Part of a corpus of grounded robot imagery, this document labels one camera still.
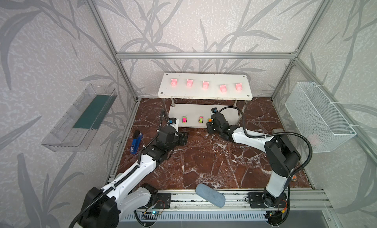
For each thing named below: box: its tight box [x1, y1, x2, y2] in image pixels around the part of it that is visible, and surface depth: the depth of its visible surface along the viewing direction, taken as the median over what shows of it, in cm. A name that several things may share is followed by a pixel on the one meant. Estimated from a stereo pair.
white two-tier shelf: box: [158, 72, 253, 129], surface depth 80 cm
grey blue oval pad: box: [195, 183, 226, 208], surface depth 75 cm
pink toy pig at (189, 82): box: [186, 79, 193, 87], surface depth 80 cm
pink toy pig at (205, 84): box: [202, 81, 210, 89], surface depth 79 cm
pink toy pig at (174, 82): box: [170, 78, 178, 87], surface depth 80 cm
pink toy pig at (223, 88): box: [219, 84, 228, 93], surface depth 78 cm
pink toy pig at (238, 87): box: [235, 83, 243, 91], surface depth 79 cm
